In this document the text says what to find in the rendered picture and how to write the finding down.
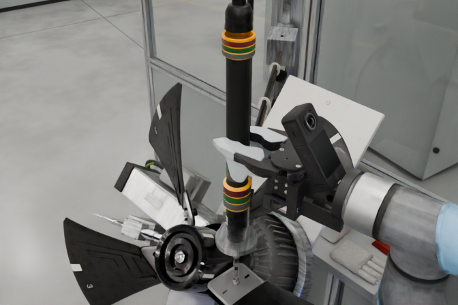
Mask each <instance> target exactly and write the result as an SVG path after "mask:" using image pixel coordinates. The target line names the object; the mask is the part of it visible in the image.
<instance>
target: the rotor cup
mask: <svg viewBox="0 0 458 305"><path fill-rule="evenodd" d="M220 227H221V223H214V224H210V225H207V226H205V227H201V226H196V225H190V224H178V225H174V226H172V227H171V228H169V229H168V230H166V231H165V232H164V234H163V235H162V236H161V238H160V239H159V242H158V243H157V247H156V250H155V270H156V273H157V276H158V278H159V279H160V281H161V282H162V284H163V285H164V286H166V287H167V288H169V289H171V290H173V291H182V292H198V293H204V294H206V293H205V291H206V290H207V289H208V283H209V282H210V281H211V280H213V279H214V278H216V277H217V276H219V275H220V274H222V273H224V272H225V271H226V270H229V269H230V268H231V267H233V260H234V258H233V256H229V255H226V254H224V253H222V252H221V251H220V250H219V249H218V248H217V246H216V243H215V242H214V239H215V235H216V232H217V230H218V229H219V228H220ZM202 234H211V235H213V237H214V238H209V237H204V236H203V235H202ZM178 251H182V252H183V253H184V256H185V258H184V260H183V262H181V263H178V262H176V259H175V255H176V253H177V252H178ZM239 263H243V264H245V265H246V266H247V267H249V254H247V255H244V256H240V257H239ZM204 274H214V277H213V278H203V276H204Z"/></svg>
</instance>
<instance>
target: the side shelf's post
mask: <svg viewBox="0 0 458 305"><path fill-rule="evenodd" d="M344 285H345V283H343V282H342V281H340V280H339V279H338V278H336V277H335V276H333V275H332V274H331V273H328V278H327V283H326V291H325V296H324V304H323V305H341V301H342V297H343V292H344Z"/></svg>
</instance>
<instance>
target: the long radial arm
mask: <svg viewBox="0 0 458 305"><path fill-rule="evenodd" d="M159 176H160V174H157V173H155V172H150V171H147V170H144V169H140V168H138V167H135V168H134V170H133V172H132V173H131V175H130V177H129V179H128V181H127V183H126V185H125V187H124V189H123V190H122V194H124V195H125V196H126V197H127V198H128V199H130V200H131V201H132V202H134V203H135V204H136V205H137V206H138V207H139V208H140V209H142V210H143V211H144V212H146V213H147V214H148V215H149V216H150V217H151V218H152V219H154V220H155V221H156V222H157V223H159V224H160V225H161V226H162V227H163V228H164V229H165V230H168V229H169V228H171V227H172V226H174V225H178V224H187V221H184V219H185V218H184V217H183V212H184V210H183V209H182V207H181V206H179V203H178V200H177V195H176V192H175V190H173V189H172V188H170V187H169V186H168V185H167V184H165V183H164V182H162V181H161V180H160V179H159ZM190 202H191V205H192V209H193V208H196V210H197V212H198V216H195V220H196V222H195V225H196V226H201V227H204V226H207V225H208V222H211V223H213V220H212V218H214V219H218V218H217V214H216V213H214V212H213V211H212V210H211V209H209V208H208V207H206V206H205V205H204V204H202V203H201V202H195V201H192V200H190Z"/></svg>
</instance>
